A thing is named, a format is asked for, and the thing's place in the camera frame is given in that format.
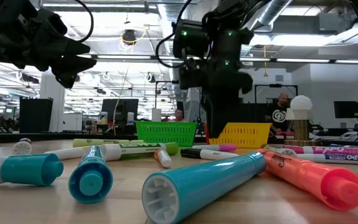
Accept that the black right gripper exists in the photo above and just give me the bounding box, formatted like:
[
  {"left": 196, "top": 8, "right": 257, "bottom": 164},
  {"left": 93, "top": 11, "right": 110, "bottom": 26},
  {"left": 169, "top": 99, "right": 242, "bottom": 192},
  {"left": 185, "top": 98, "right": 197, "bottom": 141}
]
[{"left": 197, "top": 58, "right": 255, "bottom": 139}]

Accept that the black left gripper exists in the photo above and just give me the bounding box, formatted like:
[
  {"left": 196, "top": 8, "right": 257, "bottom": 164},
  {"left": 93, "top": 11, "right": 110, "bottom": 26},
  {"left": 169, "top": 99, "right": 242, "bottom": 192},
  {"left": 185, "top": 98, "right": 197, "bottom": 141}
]
[{"left": 0, "top": 0, "right": 98, "bottom": 77}]

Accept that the thin pink capped marker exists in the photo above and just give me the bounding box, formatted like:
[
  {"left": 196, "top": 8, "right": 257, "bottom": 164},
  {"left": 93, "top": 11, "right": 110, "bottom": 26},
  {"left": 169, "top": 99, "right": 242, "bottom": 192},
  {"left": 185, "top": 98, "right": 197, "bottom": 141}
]
[{"left": 191, "top": 143, "right": 239, "bottom": 153}]

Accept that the thin black capped marker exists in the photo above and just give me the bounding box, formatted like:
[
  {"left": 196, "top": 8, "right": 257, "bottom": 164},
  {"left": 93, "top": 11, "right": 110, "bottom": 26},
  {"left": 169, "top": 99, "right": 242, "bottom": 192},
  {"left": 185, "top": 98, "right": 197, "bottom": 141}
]
[{"left": 180, "top": 148, "right": 239, "bottom": 162}]

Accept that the thin orange capped marker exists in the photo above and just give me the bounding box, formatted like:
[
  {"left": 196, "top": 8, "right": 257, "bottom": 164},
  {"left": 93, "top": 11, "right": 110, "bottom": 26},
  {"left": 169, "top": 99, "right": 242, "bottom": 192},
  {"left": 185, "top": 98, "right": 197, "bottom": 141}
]
[{"left": 153, "top": 149, "right": 173, "bottom": 169}]

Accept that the light green Sharpie highlighter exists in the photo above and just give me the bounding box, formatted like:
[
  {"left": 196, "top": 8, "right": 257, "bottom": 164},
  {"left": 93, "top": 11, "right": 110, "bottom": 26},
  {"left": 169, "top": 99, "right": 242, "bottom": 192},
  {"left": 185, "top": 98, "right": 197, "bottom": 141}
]
[{"left": 72, "top": 138, "right": 145, "bottom": 149}]

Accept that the thin purple Expo marker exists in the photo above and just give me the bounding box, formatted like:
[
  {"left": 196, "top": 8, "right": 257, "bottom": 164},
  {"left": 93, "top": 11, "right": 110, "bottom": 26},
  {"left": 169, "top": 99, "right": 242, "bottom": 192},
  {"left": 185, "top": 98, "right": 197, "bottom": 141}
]
[{"left": 296, "top": 153, "right": 358, "bottom": 166}]

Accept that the person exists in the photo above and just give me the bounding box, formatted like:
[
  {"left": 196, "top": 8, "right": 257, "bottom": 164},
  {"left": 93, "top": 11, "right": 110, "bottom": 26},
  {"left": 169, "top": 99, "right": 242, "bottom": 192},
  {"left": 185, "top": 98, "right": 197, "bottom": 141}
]
[
  {"left": 265, "top": 92, "right": 294, "bottom": 135},
  {"left": 172, "top": 108, "right": 186, "bottom": 123}
]

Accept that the wide black partition panel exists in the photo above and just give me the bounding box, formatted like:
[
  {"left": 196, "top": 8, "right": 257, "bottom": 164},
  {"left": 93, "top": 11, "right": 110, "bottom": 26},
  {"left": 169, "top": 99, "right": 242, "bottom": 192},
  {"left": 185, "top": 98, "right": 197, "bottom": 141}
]
[{"left": 230, "top": 97, "right": 279, "bottom": 124}]

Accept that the yellow plastic basket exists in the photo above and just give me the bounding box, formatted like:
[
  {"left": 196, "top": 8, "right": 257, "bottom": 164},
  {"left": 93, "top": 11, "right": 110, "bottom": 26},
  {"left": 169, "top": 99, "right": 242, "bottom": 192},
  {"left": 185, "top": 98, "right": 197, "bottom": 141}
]
[{"left": 216, "top": 122, "right": 272, "bottom": 149}]

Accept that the long overhead light bar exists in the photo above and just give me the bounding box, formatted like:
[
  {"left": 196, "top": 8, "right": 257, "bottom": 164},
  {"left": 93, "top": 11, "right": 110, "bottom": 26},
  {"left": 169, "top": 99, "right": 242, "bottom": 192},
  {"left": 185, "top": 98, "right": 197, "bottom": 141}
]
[{"left": 0, "top": 53, "right": 358, "bottom": 65}]

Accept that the green plastic basket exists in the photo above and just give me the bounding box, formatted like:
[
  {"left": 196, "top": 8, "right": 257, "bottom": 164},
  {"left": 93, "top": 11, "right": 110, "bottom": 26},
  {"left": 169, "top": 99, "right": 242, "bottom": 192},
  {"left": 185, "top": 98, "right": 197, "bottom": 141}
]
[{"left": 134, "top": 121, "right": 198, "bottom": 148}]

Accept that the white pillar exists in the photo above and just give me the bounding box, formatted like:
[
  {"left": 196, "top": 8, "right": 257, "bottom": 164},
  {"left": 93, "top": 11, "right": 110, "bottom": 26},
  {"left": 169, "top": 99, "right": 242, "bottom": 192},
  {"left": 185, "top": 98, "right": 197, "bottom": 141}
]
[{"left": 39, "top": 70, "right": 67, "bottom": 134}]

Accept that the white paper towel roll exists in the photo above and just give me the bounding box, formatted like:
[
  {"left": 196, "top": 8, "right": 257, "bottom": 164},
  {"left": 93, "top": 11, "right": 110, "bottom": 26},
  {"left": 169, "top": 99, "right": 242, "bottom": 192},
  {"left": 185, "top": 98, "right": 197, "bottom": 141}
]
[{"left": 151, "top": 108, "right": 162, "bottom": 123}]

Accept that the white cabinet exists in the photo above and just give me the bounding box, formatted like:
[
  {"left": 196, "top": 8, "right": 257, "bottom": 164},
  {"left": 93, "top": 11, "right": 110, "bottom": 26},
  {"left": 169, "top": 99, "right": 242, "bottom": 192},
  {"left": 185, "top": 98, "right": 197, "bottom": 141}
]
[{"left": 62, "top": 113, "right": 84, "bottom": 132}]

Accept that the black computer monitor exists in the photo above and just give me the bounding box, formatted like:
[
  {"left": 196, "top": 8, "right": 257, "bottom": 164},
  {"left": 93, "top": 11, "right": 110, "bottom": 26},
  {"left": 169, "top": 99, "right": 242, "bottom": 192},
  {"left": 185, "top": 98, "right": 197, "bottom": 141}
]
[{"left": 101, "top": 98, "right": 140, "bottom": 125}]

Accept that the light blue highlighter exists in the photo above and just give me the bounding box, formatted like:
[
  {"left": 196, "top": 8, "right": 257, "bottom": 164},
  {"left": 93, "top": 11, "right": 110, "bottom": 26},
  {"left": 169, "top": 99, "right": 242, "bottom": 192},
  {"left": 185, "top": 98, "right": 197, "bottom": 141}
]
[
  {"left": 140, "top": 151, "right": 267, "bottom": 224},
  {"left": 68, "top": 145, "right": 114, "bottom": 205}
]

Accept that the thick light green Expo marker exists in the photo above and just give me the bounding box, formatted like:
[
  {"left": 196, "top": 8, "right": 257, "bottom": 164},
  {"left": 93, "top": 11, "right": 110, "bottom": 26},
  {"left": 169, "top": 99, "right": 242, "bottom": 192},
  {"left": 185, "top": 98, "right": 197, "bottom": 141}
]
[{"left": 99, "top": 142, "right": 180, "bottom": 162}]

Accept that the white bulb lamp wooden base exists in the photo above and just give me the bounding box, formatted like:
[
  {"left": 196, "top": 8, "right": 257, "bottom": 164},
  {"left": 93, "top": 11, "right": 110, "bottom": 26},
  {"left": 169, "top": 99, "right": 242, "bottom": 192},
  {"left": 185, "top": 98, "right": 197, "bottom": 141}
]
[{"left": 286, "top": 95, "right": 323, "bottom": 147}]

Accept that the thick red Expo marker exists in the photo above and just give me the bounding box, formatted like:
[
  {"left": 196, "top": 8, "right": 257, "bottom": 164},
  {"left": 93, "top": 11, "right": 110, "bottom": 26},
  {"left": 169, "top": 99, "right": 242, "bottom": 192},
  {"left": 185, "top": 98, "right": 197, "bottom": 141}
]
[{"left": 12, "top": 138, "right": 34, "bottom": 156}]

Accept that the thick teal Expo marker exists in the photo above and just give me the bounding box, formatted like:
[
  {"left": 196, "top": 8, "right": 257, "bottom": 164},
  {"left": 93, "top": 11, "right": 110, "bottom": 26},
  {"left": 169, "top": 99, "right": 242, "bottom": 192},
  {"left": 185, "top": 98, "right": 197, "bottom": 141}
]
[{"left": 0, "top": 153, "right": 65, "bottom": 187}]

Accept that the orange Sharpie highlighter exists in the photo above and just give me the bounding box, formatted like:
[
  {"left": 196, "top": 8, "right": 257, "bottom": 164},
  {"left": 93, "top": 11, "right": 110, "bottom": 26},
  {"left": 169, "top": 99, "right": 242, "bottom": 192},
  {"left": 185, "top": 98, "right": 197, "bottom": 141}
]
[{"left": 257, "top": 148, "right": 358, "bottom": 212}]

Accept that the thick magenta Expo marker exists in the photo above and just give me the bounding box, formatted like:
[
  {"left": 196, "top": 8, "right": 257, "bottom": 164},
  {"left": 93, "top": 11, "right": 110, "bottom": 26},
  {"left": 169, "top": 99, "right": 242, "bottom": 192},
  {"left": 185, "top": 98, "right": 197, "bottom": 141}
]
[{"left": 282, "top": 144, "right": 358, "bottom": 156}]

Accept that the black flat monitor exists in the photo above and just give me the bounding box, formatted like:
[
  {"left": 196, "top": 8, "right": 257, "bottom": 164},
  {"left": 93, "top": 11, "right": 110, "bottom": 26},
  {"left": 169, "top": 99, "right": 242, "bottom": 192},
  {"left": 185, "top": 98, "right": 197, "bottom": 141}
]
[{"left": 333, "top": 101, "right": 358, "bottom": 119}]

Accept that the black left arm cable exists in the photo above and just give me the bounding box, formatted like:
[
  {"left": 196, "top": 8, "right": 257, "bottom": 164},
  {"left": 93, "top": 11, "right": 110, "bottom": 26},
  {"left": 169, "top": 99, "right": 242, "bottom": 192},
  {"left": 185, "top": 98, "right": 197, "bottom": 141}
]
[{"left": 74, "top": 0, "right": 94, "bottom": 44}]

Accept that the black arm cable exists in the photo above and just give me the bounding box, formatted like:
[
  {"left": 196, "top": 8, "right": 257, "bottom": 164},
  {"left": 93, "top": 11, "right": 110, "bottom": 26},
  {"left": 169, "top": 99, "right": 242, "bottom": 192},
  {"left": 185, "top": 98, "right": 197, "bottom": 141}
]
[
  {"left": 74, "top": 0, "right": 94, "bottom": 44},
  {"left": 155, "top": 0, "right": 196, "bottom": 69}
]

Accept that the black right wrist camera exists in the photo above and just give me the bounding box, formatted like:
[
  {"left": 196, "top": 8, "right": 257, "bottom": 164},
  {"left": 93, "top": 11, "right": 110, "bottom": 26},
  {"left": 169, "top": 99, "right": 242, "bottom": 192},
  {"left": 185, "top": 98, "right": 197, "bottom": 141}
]
[{"left": 178, "top": 58, "right": 203, "bottom": 91}]

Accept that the black metal rig frame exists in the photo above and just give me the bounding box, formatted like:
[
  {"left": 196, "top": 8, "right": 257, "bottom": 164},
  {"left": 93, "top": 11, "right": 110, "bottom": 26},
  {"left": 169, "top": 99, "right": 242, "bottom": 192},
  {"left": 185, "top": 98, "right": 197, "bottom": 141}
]
[
  {"left": 254, "top": 83, "right": 299, "bottom": 105},
  {"left": 154, "top": 80, "right": 203, "bottom": 124}
]

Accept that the black ceiling camera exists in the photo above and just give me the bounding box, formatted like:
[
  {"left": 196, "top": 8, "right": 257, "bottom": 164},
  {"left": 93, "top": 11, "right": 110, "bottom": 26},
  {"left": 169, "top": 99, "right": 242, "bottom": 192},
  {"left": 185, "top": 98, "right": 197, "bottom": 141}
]
[{"left": 122, "top": 29, "right": 137, "bottom": 47}]

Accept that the yellow hanging cord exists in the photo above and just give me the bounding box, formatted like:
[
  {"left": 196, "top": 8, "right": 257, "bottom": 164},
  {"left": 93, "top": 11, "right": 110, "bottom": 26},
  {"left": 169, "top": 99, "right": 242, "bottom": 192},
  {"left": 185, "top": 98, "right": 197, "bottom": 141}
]
[{"left": 262, "top": 45, "right": 269, "bottom": 78}]

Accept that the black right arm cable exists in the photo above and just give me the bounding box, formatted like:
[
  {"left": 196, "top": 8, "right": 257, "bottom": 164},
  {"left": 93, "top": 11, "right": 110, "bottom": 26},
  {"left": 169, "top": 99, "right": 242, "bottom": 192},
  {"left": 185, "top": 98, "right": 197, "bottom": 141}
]
[{"left": 155, "top": 0, "right": 196, "bottom": 69}]

